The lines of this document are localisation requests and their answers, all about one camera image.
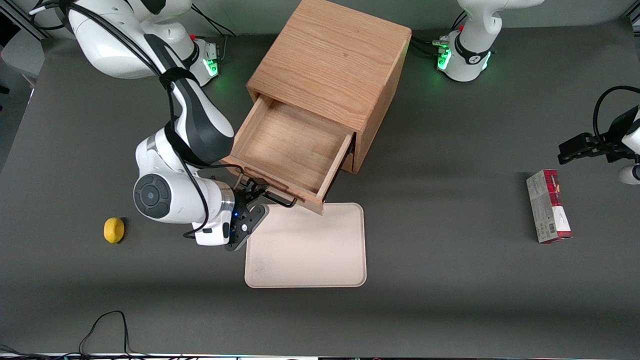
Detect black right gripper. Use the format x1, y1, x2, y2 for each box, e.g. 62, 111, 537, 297
231, 180, 271, 216

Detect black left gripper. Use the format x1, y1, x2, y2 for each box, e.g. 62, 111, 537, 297
558, 106, 639, 165

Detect wooden drawer cabinet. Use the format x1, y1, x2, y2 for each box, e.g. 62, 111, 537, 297
246, 0, 413, 175

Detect grey and red carton box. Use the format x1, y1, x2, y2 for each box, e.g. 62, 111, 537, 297
526, 169, 573, 244

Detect cream rectangular tray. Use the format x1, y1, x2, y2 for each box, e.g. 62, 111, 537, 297
244, 202, 367, 289

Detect yellow lemon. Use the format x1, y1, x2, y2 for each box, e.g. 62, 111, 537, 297
103, 217, 125, 244

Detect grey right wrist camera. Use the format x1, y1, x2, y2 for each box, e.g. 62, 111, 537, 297
225, 204, 270, 252

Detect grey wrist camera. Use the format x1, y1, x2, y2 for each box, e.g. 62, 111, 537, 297
617, 164, 640, 186
225, 204, 270, 252

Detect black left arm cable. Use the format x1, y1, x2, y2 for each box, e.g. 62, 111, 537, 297
593, 86, 640, 146

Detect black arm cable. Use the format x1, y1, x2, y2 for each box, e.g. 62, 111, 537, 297
29, 0, 236, 240
593, 86, 640, 146

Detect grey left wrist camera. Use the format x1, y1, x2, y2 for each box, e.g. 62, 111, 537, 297
617, 164, 640, 186

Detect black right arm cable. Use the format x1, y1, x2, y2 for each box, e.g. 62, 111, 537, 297
29, 0, 236, 240

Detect black right base cable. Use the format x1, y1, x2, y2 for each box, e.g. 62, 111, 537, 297
192, 5, 238, 61

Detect black left base cable bundle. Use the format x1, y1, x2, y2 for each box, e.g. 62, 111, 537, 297
409, 10, 468, 60

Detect black cable on table edge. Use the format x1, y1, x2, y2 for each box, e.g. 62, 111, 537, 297
0, 310, 182, 360

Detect grey metal frame rail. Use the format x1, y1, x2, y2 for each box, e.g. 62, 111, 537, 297
0, 7, 51, 42

